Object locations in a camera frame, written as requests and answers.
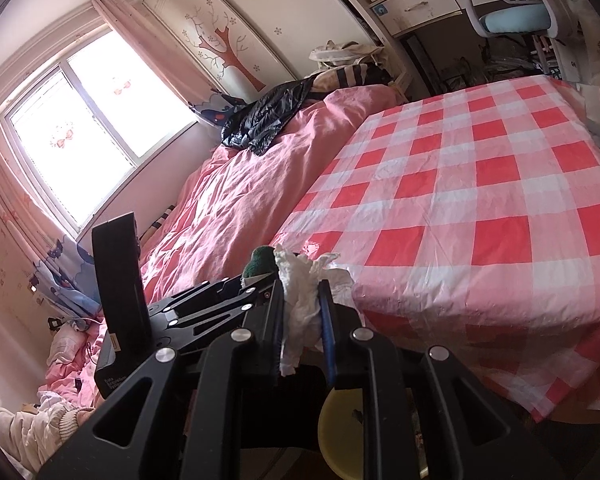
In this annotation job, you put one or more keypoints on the grey blue office chair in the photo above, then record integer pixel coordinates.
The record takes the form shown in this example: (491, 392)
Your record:
(515, 20)

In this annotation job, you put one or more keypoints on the person's left forearm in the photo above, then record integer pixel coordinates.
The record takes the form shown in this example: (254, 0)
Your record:
(25, 430)

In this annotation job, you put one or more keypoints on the pink duvet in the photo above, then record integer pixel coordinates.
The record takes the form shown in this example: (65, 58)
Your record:
(240, 190)

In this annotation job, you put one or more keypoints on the pink curtain blue print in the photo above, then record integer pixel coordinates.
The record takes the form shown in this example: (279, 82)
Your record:
(180, 75)
(65, 280)

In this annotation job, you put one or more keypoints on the large white tissue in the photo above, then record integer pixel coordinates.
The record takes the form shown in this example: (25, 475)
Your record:
(300, 305)

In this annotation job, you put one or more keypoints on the striped pillow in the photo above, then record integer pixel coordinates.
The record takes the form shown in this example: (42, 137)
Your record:
(157, 222)

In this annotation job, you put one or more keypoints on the black shiny jacket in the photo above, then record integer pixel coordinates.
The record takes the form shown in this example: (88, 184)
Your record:
(260, 115)

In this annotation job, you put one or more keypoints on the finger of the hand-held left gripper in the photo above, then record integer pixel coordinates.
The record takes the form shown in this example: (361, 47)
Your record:
(195, 297)
(200, 327)

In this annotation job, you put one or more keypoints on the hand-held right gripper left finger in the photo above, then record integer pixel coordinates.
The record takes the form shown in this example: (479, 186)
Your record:
(267, 355)

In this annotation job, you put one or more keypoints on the window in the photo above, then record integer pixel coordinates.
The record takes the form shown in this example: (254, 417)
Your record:
(95, 125)

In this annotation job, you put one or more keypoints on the beige dark striped cloth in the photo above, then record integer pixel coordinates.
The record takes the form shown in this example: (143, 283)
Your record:
(340, 76)

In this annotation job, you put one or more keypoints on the cream canvas bag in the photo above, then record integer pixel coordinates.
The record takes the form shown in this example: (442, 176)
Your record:
(340, 52)

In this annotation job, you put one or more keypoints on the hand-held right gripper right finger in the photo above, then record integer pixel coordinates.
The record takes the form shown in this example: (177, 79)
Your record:
(327, 340)

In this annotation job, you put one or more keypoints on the yellow round bin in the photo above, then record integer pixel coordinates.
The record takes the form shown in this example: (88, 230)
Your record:
(337, 430)

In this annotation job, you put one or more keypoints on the white wardrobe tree decor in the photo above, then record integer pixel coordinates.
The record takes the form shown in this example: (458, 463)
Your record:
(220, 25)

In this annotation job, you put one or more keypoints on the pile of plastic-wrapped bundles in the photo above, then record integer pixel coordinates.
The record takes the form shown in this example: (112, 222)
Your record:
(500, 67)

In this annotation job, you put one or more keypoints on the white desk with drawers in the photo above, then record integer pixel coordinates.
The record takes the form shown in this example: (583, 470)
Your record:
(415, 7)

